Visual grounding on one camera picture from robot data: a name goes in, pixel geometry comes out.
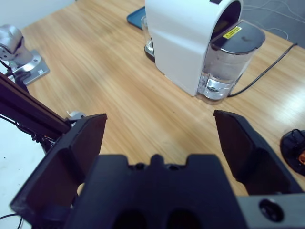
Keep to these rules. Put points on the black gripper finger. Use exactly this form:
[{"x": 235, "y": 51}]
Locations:
[
  {"x": 57, "y": 171},
  {"x": 259, "y": 164}
]

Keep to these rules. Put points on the clear drinking glass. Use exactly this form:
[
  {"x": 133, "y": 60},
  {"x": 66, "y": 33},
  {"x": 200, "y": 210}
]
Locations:
[{"x": 145, "y": 31}]

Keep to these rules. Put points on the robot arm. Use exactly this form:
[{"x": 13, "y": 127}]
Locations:
[{"x": 12, "y": 45}]

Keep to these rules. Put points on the orange coffee capsule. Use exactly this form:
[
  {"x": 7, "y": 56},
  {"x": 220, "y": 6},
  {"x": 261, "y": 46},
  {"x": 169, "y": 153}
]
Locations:
[{"x": 302, "y": 158}]

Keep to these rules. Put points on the white capsule coffee machine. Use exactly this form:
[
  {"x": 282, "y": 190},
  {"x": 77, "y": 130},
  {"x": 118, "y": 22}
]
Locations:
[{"x": 176, "y": 43}]

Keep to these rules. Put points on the black capsule holder with rods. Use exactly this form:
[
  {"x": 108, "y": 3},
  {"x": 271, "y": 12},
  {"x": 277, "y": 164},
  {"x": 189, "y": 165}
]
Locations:
[{"x": 291, "y": 148}]

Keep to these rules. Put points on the teal plastic tray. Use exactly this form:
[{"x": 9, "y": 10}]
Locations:
[{"x": 137, "y": 17}]

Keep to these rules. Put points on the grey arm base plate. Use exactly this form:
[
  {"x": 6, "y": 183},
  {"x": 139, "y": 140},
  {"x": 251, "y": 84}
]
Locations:
[{"x": 35, "y": 71}]

